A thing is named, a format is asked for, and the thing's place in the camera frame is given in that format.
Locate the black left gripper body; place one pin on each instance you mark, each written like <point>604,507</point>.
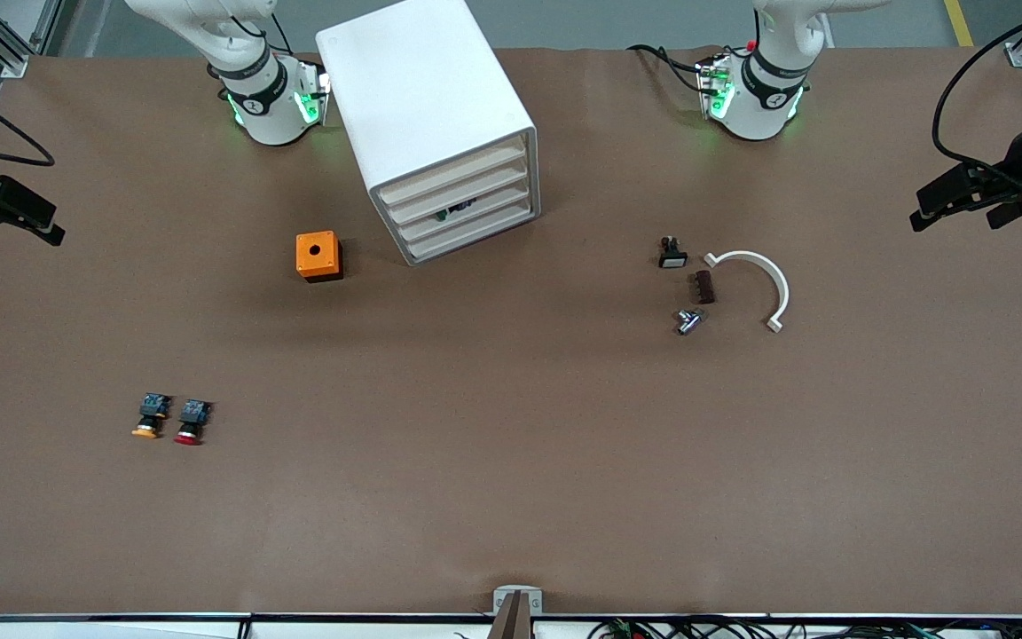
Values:
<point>1019,174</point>

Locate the red mushroom push button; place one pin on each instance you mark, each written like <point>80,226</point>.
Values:
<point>193,415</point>

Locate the white plastic drawer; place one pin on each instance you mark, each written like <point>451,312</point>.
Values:
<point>493,183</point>
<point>498,204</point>
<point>493,160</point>
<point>502,225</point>

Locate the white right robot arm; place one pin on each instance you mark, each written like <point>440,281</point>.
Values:
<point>267,106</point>

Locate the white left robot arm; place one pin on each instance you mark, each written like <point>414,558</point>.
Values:
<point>764,98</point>

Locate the yellow mushroom push button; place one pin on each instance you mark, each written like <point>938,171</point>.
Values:
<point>152,410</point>

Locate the black white-capped push button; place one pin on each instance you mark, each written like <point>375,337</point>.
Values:
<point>672,257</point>

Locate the white drawer cabinet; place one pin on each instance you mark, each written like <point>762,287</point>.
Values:
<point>422,89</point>

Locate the green mushroom push button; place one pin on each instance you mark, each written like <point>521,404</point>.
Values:
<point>443,215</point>

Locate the brown rectangular block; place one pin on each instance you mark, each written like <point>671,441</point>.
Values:
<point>705,287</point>

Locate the small silver metal connector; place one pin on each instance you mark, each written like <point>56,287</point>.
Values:
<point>690,321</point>

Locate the orange box with hole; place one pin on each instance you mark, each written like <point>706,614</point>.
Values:
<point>316,253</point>

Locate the white curved bracket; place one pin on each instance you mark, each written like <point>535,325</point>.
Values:
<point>773,275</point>

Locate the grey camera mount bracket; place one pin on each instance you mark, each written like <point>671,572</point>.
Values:
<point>517,599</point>

